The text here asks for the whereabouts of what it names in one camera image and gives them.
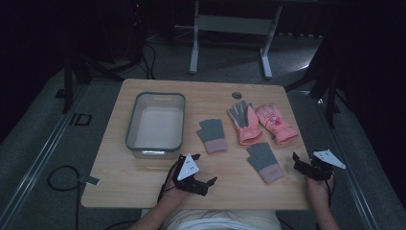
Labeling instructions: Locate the pink glove with grey palm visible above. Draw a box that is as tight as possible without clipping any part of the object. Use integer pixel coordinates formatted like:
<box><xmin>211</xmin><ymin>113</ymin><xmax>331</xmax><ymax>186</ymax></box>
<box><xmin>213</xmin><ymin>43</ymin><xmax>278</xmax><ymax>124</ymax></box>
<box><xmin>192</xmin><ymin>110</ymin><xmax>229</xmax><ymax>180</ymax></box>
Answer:
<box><xmin>227</xmin><ymin>100</ymin><xmax>264</xmax><ymax>147</ymax></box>

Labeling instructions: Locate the grey plastic bin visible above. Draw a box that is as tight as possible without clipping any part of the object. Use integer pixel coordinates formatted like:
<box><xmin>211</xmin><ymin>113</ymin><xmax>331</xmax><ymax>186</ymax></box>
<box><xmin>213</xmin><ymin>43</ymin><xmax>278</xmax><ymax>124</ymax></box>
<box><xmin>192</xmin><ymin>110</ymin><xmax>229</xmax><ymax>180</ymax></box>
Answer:
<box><xmin>124</xmin><ymin>91</ymin><xmax>187</xmax><ymax>160</ymax></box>

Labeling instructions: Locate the grey pink knit glove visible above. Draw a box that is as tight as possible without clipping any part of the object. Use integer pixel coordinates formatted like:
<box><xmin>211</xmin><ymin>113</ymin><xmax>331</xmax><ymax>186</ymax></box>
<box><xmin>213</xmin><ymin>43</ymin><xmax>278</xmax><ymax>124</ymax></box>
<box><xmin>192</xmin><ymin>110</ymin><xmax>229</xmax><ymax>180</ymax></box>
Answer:
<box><xmin>195</xmin><ymin>119</ymin><xmax>229</xmax><ymax>154</ymax></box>
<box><xmin>245</xmin><ymin>142</ymin><xmax>285</xmax><ymax>185</ymax></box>

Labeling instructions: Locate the small metal table tag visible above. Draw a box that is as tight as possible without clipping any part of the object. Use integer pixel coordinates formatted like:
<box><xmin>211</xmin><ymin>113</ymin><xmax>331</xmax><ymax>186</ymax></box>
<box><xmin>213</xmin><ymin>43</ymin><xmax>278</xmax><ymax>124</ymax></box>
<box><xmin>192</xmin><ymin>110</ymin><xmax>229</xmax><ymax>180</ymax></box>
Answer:
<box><xmin>78</xmin><ymin>175</ymin><xmax>102</xmax><ymax>187</ymax></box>

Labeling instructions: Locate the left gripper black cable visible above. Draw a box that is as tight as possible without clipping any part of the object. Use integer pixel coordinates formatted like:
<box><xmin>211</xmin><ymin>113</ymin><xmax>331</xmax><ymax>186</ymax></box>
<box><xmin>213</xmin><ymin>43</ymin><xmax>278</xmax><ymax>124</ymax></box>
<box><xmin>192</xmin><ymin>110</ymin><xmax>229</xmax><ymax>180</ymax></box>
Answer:
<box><xmin>157</xmin><ymin>161</ymin><xmax>180</xmax><ymax>204</ymax></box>

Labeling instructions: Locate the person's right hand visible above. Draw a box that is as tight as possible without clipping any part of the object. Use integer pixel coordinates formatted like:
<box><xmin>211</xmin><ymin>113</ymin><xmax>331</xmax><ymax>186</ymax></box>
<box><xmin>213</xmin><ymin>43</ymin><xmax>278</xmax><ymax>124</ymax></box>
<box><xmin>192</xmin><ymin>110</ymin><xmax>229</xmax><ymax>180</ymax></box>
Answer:
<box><xmin>304</xmin><ymin>173</ymin><xmax>336</xmax><ymax>209</ymax></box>

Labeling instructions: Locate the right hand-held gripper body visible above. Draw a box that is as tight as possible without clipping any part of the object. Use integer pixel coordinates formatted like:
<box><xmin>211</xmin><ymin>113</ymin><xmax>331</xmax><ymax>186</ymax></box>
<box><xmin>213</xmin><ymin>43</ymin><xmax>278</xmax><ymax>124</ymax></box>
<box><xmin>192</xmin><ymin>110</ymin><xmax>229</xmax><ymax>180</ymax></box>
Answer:
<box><xmin>301</xmin><ymin>149</ymin><xmax>347</xmax><ymax>181</ymax></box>

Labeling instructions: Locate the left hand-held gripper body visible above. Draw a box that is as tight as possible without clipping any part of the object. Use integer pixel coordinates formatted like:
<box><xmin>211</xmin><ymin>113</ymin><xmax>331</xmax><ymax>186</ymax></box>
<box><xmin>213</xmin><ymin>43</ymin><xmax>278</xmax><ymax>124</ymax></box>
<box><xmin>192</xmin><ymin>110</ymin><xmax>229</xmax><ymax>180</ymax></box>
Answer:
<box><xmin>173</xmin><ymin>153</ymin><xmax>209</xmax><ymax>196</ymax></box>

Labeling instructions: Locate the person's white shirt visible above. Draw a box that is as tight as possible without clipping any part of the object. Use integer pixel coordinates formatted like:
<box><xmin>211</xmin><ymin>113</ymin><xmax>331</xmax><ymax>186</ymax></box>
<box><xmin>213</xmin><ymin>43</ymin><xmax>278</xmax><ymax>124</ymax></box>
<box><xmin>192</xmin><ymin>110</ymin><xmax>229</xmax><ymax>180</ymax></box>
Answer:
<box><xmin>161</xmin><ymin>209</ymin><xmax>282</xmax><ymax>230</ymax></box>

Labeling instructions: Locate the black floor bracket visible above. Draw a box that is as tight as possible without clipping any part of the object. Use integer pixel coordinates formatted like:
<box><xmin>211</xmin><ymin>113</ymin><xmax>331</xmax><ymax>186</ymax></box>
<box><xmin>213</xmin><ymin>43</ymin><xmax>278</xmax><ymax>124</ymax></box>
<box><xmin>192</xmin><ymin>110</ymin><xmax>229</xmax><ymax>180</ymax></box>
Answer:
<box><xmin>68</xmin><ymin>112</ymin><xmax>93</xmax><ymax>127</ymax></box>

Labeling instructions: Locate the person's left hand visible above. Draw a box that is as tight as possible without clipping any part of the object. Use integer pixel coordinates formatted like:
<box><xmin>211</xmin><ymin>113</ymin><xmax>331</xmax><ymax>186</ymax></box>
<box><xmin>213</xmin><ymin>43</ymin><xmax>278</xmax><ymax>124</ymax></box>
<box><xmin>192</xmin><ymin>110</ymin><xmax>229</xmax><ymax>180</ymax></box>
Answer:
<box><xmin>161</xmin><ymin>166</ymin><xmax>192</xmax><ymax>207</ymax></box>

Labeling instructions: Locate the black tripod stand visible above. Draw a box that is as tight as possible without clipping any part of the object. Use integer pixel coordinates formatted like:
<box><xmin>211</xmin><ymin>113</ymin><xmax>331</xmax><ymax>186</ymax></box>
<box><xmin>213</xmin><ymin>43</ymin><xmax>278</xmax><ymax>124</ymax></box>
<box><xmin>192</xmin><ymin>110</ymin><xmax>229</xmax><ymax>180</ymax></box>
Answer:
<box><xmin>61</xmin><ymin>0</ymin><xmax>146</xmax><ymax>115</ymax></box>
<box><xmin>284</xmin><ymin>32</ymin><xmax>350</xmax><ymax>129</ymax></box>

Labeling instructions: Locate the black floor cable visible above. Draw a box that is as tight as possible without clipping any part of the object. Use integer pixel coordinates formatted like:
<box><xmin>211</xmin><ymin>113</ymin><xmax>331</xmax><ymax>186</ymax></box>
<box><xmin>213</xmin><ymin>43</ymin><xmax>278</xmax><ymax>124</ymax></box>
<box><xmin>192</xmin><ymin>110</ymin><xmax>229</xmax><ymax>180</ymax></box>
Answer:
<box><xmin>46</xmin><ymin>165</ymin><xmax>81</xmax><ymax>230</ymax></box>

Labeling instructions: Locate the white metal desk frame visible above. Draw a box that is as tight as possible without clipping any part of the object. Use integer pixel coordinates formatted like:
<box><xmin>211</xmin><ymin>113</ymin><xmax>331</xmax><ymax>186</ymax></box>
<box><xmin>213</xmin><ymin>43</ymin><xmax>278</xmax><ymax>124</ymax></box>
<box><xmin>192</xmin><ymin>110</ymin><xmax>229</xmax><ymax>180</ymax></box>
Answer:
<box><xmin>189</xmin><ymin>0</ymin><xmax>283</xmax><ymax>81</ymax></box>

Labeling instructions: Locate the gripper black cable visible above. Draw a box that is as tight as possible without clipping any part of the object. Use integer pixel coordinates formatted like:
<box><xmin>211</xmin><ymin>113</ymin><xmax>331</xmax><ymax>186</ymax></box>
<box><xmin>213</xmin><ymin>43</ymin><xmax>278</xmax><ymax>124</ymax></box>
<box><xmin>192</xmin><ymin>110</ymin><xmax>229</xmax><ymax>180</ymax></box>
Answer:
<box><xmin>323</xmin><ymin>172</ymin><xmax>337</xmax><ymax>208</ymax></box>
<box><xmin>157</xmin><ymin>161</ymin><xmax>180</xmax><ymax>204</ymax></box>

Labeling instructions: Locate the aluminium floor rail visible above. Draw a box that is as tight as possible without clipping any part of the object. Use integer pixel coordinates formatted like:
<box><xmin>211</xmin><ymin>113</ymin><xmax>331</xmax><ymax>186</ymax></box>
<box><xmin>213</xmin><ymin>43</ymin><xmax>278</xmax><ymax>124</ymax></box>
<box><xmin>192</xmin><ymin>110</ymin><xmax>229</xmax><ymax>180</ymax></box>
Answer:
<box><xmin>0</xmin><ymin>83</ymin><xmax>91</xmax><ymax>226</ymax></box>
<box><xmin>314</xmin><ymin>94</ymin><xmax>381</xmax><ymax>230</ymax></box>

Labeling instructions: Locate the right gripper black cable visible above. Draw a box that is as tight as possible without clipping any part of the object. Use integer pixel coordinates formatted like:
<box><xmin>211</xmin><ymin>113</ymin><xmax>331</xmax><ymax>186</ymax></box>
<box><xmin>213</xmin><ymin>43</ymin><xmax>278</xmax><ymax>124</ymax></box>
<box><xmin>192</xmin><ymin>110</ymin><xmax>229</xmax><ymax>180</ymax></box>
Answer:
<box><xmin>323</xmin><ymin>172</ymin><xmax>337</xmax><ymax>208</ymax></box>

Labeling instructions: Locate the pink glove with red print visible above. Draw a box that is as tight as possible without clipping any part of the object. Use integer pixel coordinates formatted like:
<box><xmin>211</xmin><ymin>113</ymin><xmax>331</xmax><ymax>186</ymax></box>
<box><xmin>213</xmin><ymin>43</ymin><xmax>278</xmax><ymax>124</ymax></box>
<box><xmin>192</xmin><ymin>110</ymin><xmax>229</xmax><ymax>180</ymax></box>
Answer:
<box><xmin>255</xmin><ymin>103</ymin><xmax>300</xmax><ymax>146</ymax></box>

